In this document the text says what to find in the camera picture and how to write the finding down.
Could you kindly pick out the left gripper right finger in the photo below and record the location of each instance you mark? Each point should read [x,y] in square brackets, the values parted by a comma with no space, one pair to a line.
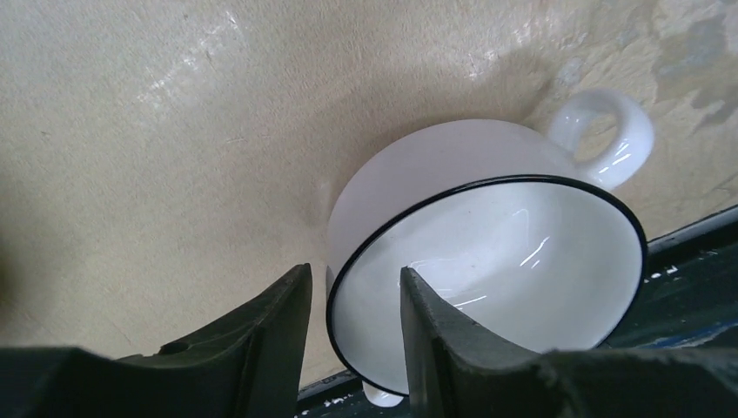
[457,368]

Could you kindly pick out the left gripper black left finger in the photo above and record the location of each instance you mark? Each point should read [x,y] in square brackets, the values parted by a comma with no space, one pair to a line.
[246,363]

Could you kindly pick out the white two-handled soup cup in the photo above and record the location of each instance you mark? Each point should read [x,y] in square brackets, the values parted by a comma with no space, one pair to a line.
[516,229]

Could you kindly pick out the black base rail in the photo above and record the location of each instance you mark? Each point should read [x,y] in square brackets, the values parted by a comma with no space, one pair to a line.
[688,299]

